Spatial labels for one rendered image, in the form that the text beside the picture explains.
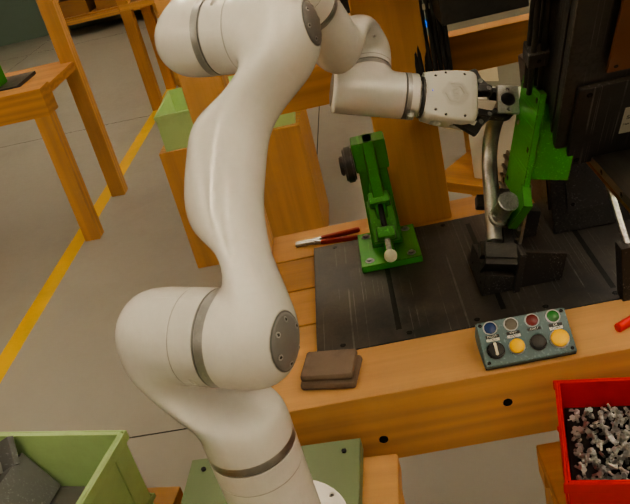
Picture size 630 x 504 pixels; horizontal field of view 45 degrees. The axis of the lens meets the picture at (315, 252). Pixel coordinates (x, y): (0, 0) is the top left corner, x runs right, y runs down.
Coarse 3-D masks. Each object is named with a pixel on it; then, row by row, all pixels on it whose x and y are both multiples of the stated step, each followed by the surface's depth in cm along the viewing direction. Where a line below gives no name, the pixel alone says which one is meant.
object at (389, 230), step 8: (384, 192) 160; (368, 200) 160; (376, 200) 159; (384, 200) 159; (392, 200) 162; (368, 208) 163; (392, 208) 162; (376, 216) 162; (384, 216) 159; (392, 216) 161; (376, 224) 161; (384, 224) 159; (392, 224) 161; (376, 232) 158; (384, 232) 158; (392, 232) 158; (376, 240) 161; (384, 240) 160; (392, 240) 161
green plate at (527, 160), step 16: (528, 96) 134; (544, 96) 128; (528, 112) 134; (544, 112) 130; (528, 128) 134; (544, 128) 132; (512, 144) 143; (528, 144) 133; (544, 144) 133; (512, 160) 143; (528, 160) 133; (544, 160) 135; (560, 160) 135; (512, 176) 142; (528, 176) 135; (544, 176) 136; (560, 176) 136; (512, 192) 142
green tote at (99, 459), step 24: (0, 432) 133; (24, 432) 131; (48, 432) 130; (72, 432) 128; (96, 432) 127; (120, 432) 125; (48, 456) 132; (72, 456) 130; (96, 456) 129; (120, 456) 124; (72, 480) 134; (96, 480) 117; (120, 480) 123
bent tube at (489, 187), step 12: (504, 96) 141; (516, 96) 140; (504, 108) 139; (516, 108) 139; (492, 120) 146; (492, 132) 148; (492, 144) 150; (492, 156) 150; (492, 168) 150; (492, 180) 149; (492, 192) 148; (492, 204) 147; (492, 228) 145; (492, 240) 147
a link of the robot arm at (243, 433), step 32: (160, 288) 95; (192, 288) 93; (128, 320) 92; (160, 320) 89; (192, 320) 87; (128, 352) 91; (160, 352) 89; (160, 384) 92; (192, 384) 91; (192, 416) 95; (224, 416) 95; (256, 416) 95; (288, 416) 99; (224, 448) 94; (256, 448) 95; (288, 448) 98
